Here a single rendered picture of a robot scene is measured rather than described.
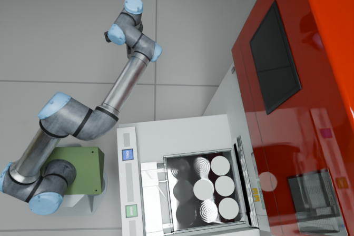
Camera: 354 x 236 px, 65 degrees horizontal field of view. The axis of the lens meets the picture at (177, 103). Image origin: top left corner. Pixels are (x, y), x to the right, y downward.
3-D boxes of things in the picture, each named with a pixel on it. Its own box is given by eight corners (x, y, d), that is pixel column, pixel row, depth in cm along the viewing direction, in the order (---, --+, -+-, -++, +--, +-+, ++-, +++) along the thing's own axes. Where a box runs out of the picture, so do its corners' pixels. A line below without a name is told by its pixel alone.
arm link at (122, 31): (133, 47, 109) (146, 26, 113) (108, 29, 105) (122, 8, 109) (127, 53, 115) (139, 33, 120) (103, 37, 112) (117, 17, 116)
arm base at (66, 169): (47, 185, 138) (39, 199, 129) (41, 159, 132) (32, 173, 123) (78, 183, 139) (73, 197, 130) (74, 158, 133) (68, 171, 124)
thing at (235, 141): (234, 140, 157) (238, 136, 148) (250, 225, 142) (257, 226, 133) (230, 140, 156) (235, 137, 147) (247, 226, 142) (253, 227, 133)
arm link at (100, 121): (105, 153, 99) (168, 44, 113) (76, 137, 95) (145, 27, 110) (99, 150, 109) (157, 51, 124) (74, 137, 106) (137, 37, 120)
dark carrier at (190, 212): (230, 150, 149) (230, 150, 149) (243, 220, 138) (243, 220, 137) (166, 158, 145) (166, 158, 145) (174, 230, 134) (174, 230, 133)
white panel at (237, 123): (224, 82, 171) (245, 48, 134) (253, 226, 144) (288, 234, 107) (219, 83, 171) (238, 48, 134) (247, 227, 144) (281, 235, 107)
